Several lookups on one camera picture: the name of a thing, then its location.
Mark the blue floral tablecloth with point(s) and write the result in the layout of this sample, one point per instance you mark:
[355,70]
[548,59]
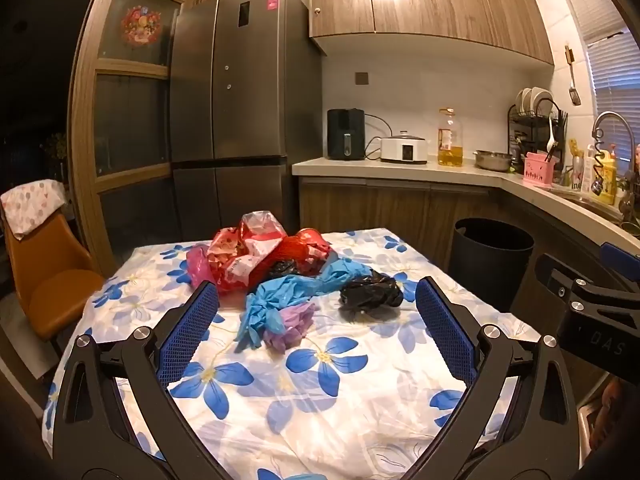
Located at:
[300,400]

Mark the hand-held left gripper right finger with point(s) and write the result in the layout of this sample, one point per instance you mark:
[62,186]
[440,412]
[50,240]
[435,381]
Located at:
[445,330]

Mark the round red door decoration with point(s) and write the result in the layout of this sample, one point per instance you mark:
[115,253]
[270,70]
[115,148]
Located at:
[142,25]

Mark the white plate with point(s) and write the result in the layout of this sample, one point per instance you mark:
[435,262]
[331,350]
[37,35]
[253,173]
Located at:
[524,101]
[542,96]

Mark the white red can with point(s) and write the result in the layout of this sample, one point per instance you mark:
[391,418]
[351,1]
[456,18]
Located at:
[577,177]

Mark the white electric cooker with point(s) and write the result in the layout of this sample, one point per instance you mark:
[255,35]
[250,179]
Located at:
[404,149]

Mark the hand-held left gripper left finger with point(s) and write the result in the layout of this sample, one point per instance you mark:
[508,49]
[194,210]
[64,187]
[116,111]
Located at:
[187,330]

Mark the kitchen counter with wooden cabinets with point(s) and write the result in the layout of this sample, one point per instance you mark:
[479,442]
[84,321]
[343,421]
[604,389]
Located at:
[380,210]

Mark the black trash bin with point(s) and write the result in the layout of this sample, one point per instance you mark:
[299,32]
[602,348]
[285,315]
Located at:
[490,265]

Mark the yellow detergent bottle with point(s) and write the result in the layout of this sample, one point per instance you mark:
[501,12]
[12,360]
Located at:
[607,175]

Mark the black dish rack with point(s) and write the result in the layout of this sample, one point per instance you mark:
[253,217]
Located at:
[520,130]

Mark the large black plastic bag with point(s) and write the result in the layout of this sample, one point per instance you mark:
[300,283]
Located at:
[370,292]

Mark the pink plastic bag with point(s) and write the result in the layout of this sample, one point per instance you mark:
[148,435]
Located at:
[197,265]

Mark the window blinds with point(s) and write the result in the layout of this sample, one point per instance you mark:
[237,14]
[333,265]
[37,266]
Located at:
[615,75]

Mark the cooking oil bottle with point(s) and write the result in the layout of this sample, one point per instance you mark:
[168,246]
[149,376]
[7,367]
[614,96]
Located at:
[450,145]

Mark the black air fryer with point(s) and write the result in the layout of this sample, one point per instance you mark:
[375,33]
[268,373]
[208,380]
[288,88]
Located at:
[346,135]

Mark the wooden framed glass door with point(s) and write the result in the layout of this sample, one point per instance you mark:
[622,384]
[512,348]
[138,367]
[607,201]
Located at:
[130,110]

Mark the wooden wall cabinet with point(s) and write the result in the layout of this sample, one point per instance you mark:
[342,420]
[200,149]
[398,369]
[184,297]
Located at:
[430,0]

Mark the steel basin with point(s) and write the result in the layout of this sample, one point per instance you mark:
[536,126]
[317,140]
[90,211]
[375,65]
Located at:
[492,160]

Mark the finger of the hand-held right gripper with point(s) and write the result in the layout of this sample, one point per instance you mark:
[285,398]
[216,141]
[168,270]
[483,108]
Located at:
[552,275]
[622,256]

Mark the grey steel refrigerator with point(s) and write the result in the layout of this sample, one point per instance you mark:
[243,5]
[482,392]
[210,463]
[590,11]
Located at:
[250,110]

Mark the blue plastic bag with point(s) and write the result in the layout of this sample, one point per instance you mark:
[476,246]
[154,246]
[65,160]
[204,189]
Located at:
[265,305]

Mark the purple plastic bag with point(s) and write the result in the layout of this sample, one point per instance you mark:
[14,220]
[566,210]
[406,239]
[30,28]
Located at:
[290,325]

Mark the hanging slotted spatula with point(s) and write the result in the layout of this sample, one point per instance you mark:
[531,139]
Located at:
[575,95]

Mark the steel faucet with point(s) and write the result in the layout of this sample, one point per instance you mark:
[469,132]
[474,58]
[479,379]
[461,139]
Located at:
[611,116]

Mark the white spoon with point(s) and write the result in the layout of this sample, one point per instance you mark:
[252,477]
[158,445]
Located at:
[550,135]

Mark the red white printed plastic bag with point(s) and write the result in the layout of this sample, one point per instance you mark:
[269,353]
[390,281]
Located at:
[240,255]

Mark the pink utensil holder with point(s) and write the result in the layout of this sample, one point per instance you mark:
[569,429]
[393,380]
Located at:
[539,172]

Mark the dark wall socket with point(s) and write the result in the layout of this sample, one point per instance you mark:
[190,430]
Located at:
[362,78]

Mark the dotted white cloth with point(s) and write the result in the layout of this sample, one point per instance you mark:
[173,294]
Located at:
[32,202]

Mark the small black plastic bag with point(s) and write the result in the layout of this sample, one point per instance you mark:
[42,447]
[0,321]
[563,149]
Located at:
[285,267]

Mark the person's right hand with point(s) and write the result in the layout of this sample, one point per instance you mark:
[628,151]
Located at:
[604,410]

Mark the orange chair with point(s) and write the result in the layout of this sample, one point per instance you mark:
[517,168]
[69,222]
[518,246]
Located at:
[50,280]

